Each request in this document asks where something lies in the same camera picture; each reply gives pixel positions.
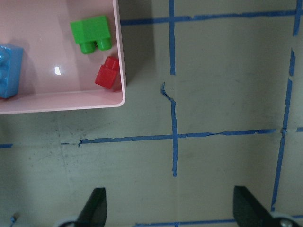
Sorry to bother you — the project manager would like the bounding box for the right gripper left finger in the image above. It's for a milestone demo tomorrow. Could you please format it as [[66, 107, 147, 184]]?
[[74, 188, 107, 227]]

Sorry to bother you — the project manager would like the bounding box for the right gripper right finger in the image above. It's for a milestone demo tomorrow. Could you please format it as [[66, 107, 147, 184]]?
[[233, 186, 274, 227]]

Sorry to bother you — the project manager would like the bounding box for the red toy block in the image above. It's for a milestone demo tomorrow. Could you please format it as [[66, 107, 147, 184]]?
[[95, 56, 119, 89]]

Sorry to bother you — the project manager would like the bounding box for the blue toy block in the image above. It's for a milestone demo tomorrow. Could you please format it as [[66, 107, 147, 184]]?
[[0, 44, 23, 99]]

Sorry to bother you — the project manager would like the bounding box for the green toy block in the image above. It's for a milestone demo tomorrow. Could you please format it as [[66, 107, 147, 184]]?
[[70, 16, 112, 54]]

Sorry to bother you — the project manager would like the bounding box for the pink plastic box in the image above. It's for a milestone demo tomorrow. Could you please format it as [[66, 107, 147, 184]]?
[[0, 0, 127, 115]]

